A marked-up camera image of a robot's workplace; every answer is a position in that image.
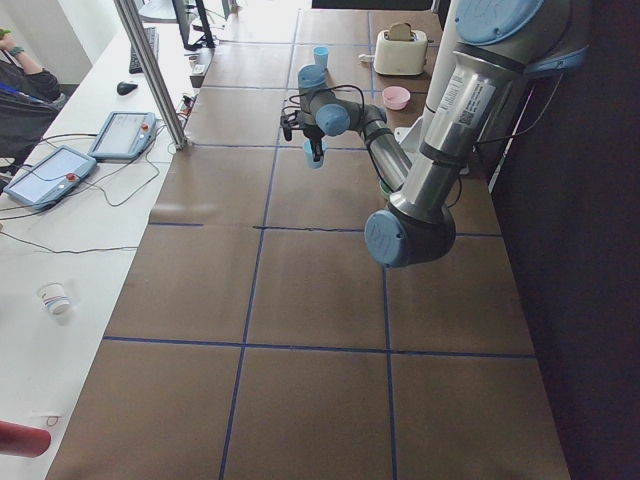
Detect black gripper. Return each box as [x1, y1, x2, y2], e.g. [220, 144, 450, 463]
[302, 124, 322, 169]

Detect light blue plastic cup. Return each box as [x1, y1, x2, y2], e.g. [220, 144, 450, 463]
[303, 139, 325, 169]

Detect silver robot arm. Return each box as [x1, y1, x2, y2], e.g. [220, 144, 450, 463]
[280, 1, 591, 267]

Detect long blue tape strip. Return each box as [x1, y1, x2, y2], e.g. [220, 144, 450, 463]
[219, 8, 301, 480]

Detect green bowl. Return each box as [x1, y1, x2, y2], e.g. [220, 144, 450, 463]
[379, 181, 392, 198]

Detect pink bowl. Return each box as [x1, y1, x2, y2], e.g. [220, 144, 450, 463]
[382, 86, 411, 111]

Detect far light blue cup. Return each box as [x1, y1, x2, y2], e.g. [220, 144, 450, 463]
[313, 45, 329, 69]

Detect white pillar with base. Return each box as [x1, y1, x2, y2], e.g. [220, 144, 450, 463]
[394, 0, 459, 161]

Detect cream toaster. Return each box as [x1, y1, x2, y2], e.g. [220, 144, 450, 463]
[373, 30, 428, 76]

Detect toast slice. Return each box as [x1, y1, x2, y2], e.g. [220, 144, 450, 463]
[388, 22, 413, 41]

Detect black monitor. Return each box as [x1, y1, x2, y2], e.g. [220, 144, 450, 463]
[172, 0, 215, 51]

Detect far blue teach pendant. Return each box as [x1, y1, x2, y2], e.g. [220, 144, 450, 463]
[88, 111, 157, 161]

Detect blue teach pendant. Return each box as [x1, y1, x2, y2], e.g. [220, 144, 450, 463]
[88, 111, 157, 161]
[3, 146, 97, 210]

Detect black keyboard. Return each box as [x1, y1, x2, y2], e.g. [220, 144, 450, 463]
[128, 26, 160, 75]

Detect black computer mouse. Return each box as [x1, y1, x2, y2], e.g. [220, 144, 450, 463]
[116, 81, 138, 96]

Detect near blue teach pendant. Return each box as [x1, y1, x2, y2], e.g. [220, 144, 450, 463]
[3, 146, 97, 210]

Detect crossing blue tape strip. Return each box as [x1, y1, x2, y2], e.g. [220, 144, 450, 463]
[102, 335, 536, 360]

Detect seated person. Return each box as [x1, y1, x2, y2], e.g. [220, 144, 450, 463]
[1, 29, 64, 175]

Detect white paper cup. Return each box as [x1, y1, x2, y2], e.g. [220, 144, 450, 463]
[37, 282, 71, 315]

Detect red cylinder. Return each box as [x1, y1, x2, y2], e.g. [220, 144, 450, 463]
[0, 421, 51, 458]

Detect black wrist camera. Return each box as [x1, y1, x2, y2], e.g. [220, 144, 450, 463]
[279, 111, 301, 142]

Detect black pendant cable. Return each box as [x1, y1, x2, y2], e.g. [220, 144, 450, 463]
[0, 130, 176, 254]

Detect aluminium frame post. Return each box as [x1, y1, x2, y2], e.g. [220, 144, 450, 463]
[114, 0, 188, 151]

